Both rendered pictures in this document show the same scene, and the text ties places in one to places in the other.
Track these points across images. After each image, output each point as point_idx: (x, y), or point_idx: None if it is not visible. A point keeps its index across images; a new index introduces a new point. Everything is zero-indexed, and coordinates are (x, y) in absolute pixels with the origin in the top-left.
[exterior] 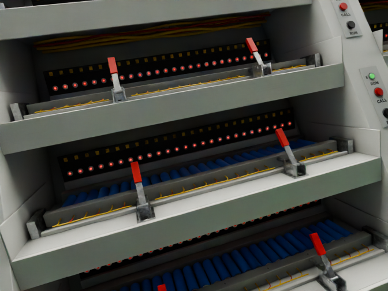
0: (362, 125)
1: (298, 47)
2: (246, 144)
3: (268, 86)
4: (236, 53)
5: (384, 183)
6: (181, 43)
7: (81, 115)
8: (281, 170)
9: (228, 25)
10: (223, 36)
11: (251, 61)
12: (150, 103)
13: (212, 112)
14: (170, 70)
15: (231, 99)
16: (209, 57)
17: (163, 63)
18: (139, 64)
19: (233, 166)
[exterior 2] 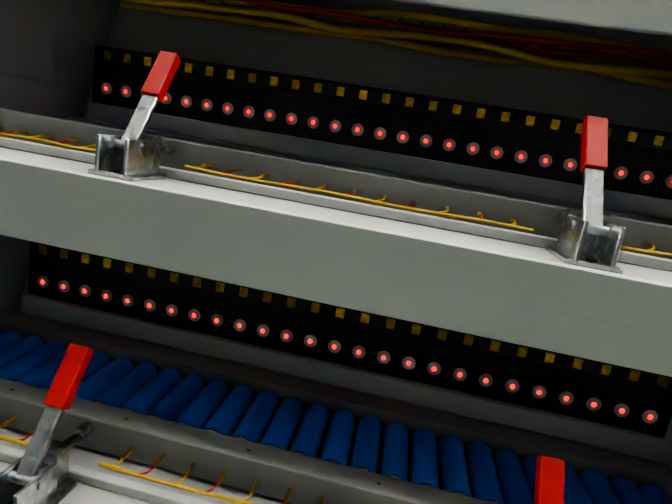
0: None
1: None
2: (478, 412)
3: (577, 306)
4: (575, 147)
5: None
6: (443, 74)
7: (2, 173)
8: None
9: (593, 63)
10: (568, 89)
11: (614, 184)
12: (176, 210)
13: (348, 307)
14: (369, 133)
15: (424, 294)
16: (490, 133)
17: (358, 110)
18: (298, 94)
19: (360, 484)
